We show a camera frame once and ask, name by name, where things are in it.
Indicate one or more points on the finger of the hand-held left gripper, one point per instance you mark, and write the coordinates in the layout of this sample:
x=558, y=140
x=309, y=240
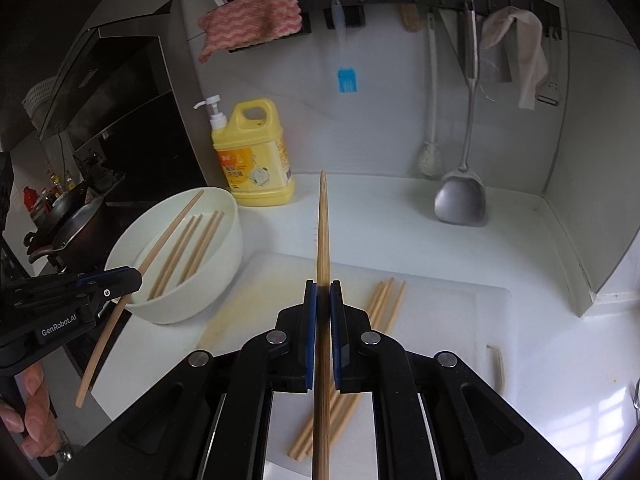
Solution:
x=100, y=276
x=106, y=292

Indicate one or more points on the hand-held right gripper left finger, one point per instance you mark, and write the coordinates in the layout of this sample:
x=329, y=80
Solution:
x=311, y=330

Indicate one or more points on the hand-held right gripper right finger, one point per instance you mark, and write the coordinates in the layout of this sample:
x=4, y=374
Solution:
x=335, y=330

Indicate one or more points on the round white bowl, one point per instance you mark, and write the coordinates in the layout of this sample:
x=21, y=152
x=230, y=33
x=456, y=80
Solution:
x=220, y=270

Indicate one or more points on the person's left hand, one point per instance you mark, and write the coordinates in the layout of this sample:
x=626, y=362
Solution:
x=40, y=410

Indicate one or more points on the dark frying pan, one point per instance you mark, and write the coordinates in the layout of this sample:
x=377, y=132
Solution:
x=75, y=230

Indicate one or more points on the black wok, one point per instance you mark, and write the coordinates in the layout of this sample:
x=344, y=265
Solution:
x=70, y=200

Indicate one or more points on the red seasoning bottle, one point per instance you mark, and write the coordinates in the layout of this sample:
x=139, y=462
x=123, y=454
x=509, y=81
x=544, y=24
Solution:
x=31, y=200

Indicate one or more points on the white plastic cutting board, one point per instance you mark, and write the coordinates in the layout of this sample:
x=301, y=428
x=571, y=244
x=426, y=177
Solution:
x=440, y=330

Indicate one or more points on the black range hood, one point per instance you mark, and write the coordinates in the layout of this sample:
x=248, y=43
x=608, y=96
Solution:
x=125, y=110

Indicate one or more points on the metal spatula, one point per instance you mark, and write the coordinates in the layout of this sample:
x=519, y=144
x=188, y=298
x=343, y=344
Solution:
x=460, y=202

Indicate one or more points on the yellow dish soap bottle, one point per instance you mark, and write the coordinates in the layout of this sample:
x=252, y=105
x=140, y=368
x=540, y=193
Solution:
x=255, y=160

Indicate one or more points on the white plastic basket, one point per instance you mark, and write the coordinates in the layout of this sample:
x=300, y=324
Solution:
x=40, y=97

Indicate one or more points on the blue silicone brush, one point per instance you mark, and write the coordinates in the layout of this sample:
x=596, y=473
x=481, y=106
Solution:
x=346, y=81

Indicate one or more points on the pink striped cloth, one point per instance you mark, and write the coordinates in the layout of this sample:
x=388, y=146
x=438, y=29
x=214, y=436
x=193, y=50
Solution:
x=250, y=20

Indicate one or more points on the beige cloth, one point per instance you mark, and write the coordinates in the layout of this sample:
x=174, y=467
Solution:
x=525, y=45

